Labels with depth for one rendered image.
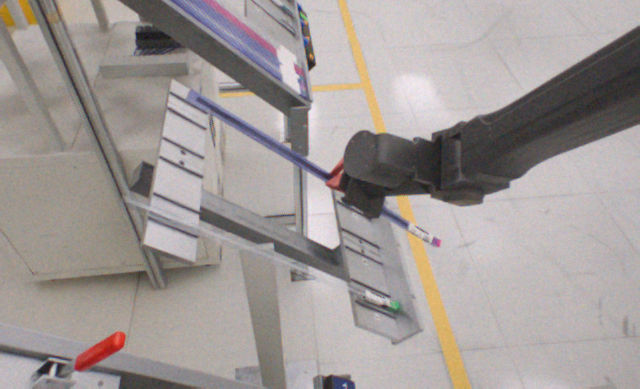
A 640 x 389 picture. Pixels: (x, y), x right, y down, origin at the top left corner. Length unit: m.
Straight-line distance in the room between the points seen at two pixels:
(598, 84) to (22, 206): 1.49
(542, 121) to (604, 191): 1.94
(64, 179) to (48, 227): 0.23
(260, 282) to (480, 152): 0.56
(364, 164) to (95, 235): 1.26
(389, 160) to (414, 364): 1.20
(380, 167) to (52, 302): 1.56
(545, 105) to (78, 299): 1.70
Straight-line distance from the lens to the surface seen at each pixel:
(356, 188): 0.66
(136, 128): 1.46
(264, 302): 1.01
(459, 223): 2.02
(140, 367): 0.61
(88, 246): 1.75
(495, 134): 0.49
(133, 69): 1.65
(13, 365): 0.57
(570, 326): 1.90
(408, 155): 0.56
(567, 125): 0.42
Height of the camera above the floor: 1.51
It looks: 45 degrees down
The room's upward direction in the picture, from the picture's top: straight up
